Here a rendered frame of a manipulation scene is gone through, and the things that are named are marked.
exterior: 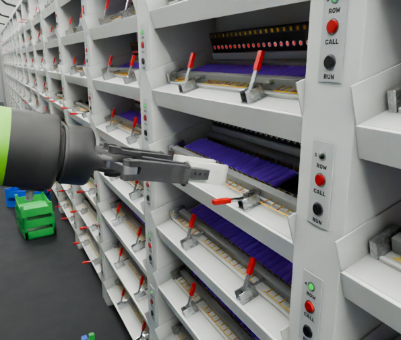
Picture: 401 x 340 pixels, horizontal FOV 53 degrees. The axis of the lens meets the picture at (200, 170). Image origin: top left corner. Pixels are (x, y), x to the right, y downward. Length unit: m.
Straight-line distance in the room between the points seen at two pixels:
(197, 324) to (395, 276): 0.66
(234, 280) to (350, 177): 0.45
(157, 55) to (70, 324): 1.36
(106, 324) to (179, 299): 0.84
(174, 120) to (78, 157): 0.69
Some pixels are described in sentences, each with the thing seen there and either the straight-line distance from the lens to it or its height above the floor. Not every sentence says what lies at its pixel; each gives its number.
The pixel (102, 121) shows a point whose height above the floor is 0.91.
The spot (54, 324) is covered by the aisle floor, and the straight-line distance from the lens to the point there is 2.08.
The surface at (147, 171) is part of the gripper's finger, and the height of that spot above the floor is 1.04.
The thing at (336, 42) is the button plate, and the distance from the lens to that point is 0.55.
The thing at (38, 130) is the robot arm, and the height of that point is 1.09.
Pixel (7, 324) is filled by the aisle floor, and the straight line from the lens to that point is 2.16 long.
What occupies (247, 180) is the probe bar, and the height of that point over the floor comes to 0.93.
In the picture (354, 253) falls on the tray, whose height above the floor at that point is 0.92.
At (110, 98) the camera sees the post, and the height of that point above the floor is 1.01.
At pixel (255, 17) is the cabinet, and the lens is 1.05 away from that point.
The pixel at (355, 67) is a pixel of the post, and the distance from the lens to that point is 0.53.
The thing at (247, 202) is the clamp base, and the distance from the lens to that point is 0.76.
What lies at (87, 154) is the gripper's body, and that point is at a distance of 0.50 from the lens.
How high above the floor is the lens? 1.17
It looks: 15 degrees down
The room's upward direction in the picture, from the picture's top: straight up
